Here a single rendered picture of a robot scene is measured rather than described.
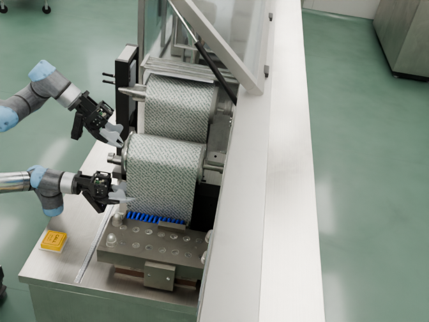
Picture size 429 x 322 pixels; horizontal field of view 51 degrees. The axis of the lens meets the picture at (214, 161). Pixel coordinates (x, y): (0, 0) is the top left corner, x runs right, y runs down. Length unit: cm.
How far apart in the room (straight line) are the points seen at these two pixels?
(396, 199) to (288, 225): 271
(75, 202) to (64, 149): 180
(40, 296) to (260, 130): 106
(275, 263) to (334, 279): 198
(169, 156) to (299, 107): 47
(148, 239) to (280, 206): 58
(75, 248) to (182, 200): 43
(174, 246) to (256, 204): 77
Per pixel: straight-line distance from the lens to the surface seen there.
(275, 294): 97
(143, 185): 157
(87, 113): 152
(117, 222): 160
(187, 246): 156
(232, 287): 69
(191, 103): 163
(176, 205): 160
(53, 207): 174
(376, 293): 304
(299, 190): 122
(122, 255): 154
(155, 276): 155
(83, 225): 181
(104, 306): 169
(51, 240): 174
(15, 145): 377
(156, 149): 150
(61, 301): 174
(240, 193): 84
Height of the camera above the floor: 221
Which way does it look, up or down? 38 degrees down
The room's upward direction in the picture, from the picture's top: 9 degrees clockwise
